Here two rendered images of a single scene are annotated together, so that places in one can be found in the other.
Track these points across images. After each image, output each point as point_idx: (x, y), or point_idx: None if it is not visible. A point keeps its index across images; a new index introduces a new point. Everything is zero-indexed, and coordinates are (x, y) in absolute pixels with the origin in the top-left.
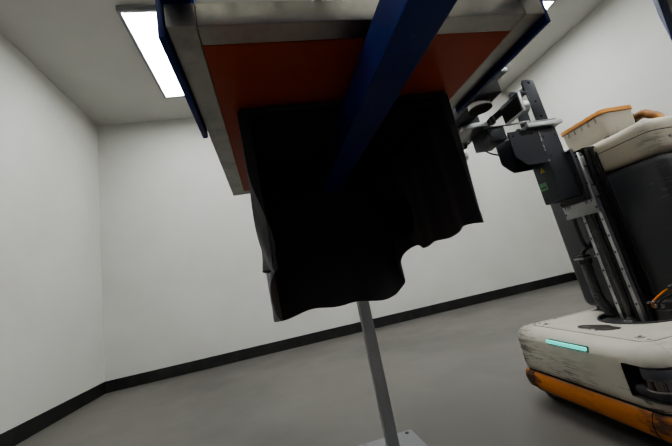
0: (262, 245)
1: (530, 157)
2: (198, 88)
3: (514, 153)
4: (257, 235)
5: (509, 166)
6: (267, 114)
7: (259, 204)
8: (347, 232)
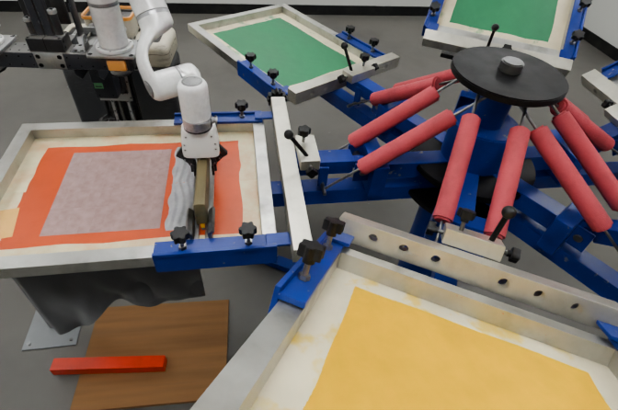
0: (178, 293)
1: (103, 72)
2: None
3: (97, 73)
4: (167, 291)
5: (79, 74)
6: None
7: (198, 278)
8: None
